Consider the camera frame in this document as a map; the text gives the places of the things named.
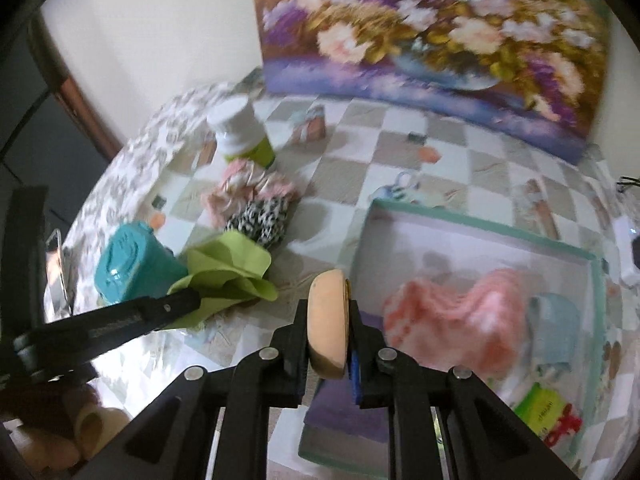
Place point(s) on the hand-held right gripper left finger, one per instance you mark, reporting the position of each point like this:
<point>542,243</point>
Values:
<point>287,360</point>

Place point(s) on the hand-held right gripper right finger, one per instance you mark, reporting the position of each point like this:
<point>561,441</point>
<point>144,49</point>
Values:
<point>362,365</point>

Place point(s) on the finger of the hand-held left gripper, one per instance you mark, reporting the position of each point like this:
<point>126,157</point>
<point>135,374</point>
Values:
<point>140,316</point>

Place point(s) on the peach round sponge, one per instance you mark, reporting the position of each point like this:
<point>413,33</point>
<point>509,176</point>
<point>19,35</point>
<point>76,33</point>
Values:
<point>327,325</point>

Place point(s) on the lime green cloth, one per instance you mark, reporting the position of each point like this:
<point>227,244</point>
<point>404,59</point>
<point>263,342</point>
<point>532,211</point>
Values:
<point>230,270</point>

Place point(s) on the pink fluffy towel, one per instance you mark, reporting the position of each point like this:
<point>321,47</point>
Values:
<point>450,310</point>

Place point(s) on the white box with teal rim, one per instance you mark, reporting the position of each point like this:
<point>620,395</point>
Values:
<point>475,240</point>

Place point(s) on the green packet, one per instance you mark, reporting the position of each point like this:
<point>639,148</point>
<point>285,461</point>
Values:
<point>540,405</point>

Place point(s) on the light blue cloth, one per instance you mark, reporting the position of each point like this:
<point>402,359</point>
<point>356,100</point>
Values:
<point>552,325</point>

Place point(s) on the person's left hand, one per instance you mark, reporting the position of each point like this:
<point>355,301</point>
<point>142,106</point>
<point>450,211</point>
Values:
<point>90,425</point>

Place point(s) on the smartphone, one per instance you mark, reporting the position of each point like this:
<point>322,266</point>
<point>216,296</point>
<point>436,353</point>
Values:
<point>56,265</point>

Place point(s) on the purple pad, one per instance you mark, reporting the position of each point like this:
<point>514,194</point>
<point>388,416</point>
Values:
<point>345,407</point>

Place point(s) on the teal plastic container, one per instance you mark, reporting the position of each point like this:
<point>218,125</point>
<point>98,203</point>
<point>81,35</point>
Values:
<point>135,265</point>

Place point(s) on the black and white leopard cloth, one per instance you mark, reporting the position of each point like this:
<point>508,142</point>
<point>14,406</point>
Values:
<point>262,220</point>

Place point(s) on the grey leaf patterned cloth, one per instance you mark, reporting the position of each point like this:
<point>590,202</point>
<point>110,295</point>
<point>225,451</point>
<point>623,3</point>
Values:
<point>125,165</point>

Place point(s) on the pink floral cloth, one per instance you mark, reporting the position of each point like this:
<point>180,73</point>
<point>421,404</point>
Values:
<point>240,190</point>

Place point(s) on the white jar with green label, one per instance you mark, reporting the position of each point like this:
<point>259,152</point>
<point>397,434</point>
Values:
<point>240,130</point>

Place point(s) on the red hair clip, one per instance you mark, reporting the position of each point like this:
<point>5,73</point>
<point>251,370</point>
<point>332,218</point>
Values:
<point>565,425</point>

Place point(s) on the floral painting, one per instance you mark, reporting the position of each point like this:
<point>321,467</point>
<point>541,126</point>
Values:
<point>425,35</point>

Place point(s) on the brown wooden door frame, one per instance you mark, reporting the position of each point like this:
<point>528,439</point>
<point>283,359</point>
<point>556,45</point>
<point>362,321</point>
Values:
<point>75,95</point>

